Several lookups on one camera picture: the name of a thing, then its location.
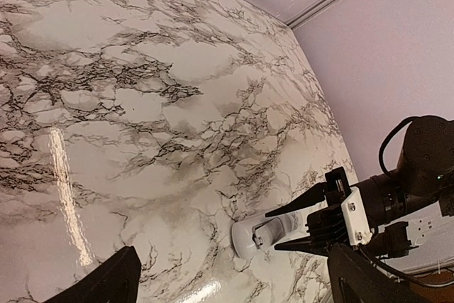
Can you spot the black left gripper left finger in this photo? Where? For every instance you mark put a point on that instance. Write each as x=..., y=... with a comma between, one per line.
x=115, y=280

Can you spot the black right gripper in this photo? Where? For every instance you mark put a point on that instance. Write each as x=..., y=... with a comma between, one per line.
x=326, y=227

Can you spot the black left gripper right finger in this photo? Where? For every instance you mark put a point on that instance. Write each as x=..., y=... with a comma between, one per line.
x=354, y=279

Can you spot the white remote control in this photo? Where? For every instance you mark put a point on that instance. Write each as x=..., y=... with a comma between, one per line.
x=259, y=233

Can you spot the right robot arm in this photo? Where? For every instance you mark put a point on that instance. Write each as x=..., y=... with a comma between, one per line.
x=423, y=176

